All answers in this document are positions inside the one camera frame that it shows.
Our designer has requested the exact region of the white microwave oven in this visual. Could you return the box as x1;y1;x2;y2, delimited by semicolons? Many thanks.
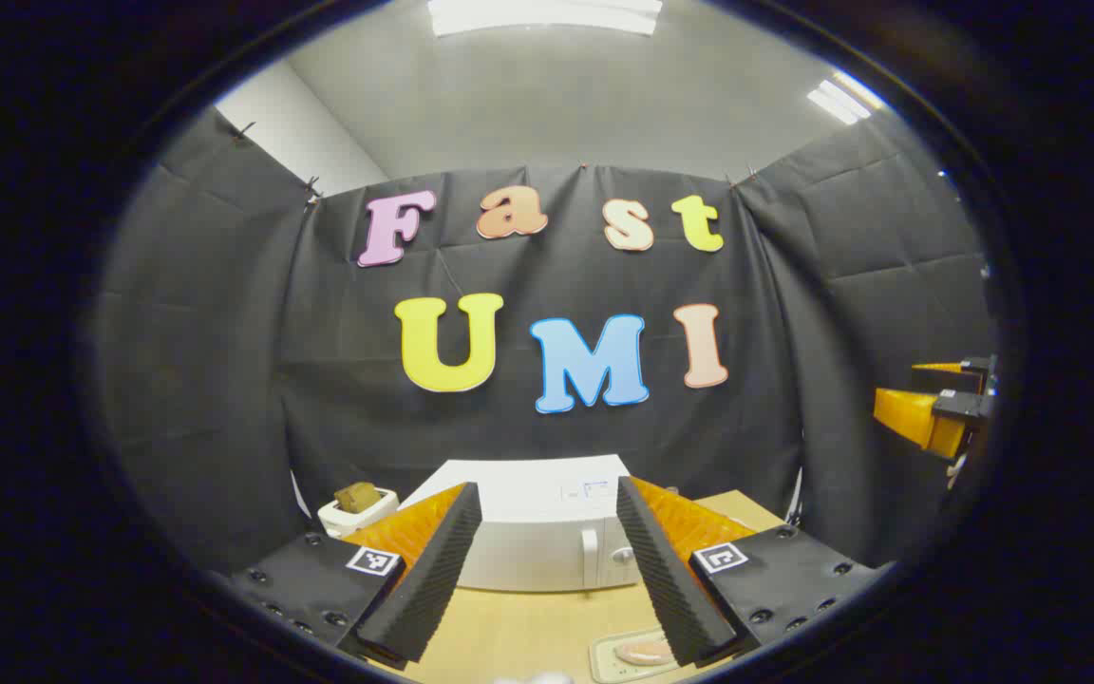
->
398;454;648;594

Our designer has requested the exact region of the ceiling light panel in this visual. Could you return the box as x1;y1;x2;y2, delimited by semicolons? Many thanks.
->
806;71;887;125
428;0;664;37

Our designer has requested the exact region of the black backdrop cloth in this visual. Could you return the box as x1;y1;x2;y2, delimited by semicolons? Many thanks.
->
96;104;999;571

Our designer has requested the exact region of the cream square plate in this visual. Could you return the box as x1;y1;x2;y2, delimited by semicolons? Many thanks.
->
589;627;686;683

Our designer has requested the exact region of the white toaster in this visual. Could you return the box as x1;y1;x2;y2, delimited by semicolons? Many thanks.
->
317;484;401;540

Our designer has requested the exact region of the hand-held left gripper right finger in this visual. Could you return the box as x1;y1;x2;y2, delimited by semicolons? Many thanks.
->
615;475;890;668

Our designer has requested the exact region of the brown toast slice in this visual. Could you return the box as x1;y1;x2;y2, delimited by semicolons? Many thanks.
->
335;482;382;514

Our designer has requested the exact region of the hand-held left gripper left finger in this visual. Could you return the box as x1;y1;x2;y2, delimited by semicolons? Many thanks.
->
229;482;483;666

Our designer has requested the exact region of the pink bread roll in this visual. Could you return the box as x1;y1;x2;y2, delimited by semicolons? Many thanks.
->
615;638;676;666

